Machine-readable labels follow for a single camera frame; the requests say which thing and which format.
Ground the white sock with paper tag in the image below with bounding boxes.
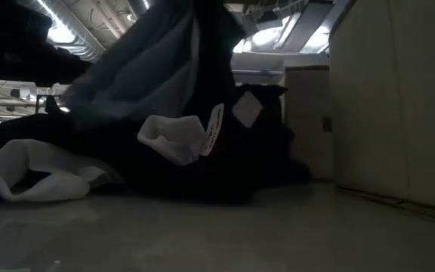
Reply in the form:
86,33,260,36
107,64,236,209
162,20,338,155
137,103,225,167

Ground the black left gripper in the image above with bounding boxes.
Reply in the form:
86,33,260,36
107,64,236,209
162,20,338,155
0,45,93,87

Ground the grey garment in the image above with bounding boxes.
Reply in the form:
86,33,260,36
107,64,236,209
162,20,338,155
64,0,247,128

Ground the large black garment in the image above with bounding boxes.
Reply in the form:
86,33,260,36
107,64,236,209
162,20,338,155
0,83,313,205

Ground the plain white sock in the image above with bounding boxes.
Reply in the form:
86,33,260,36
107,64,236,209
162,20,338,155
0,138,111,202

